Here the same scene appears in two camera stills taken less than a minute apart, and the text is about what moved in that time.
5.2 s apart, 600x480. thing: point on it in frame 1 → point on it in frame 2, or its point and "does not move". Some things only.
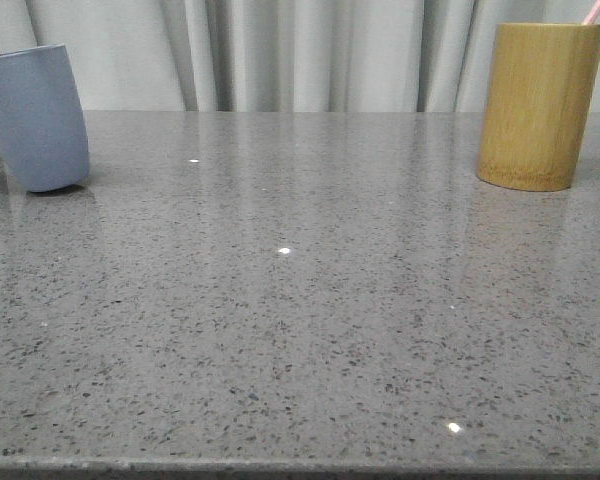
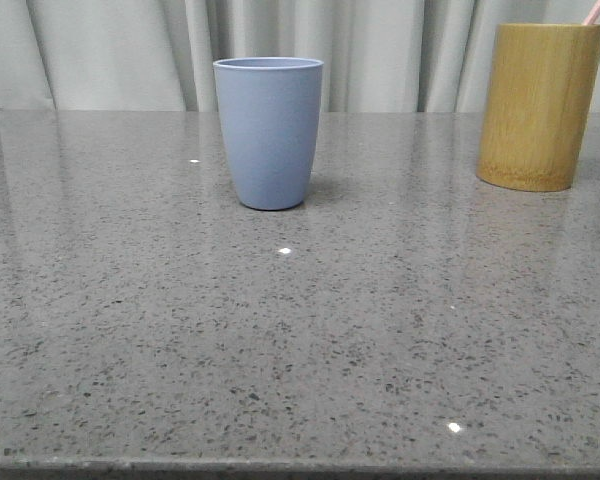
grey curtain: x=291 y=55 does not move
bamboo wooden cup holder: x=541 y=91 does not move
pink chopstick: x=594 y=12 does not move
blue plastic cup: x=32 y=103 → x=271 y=107
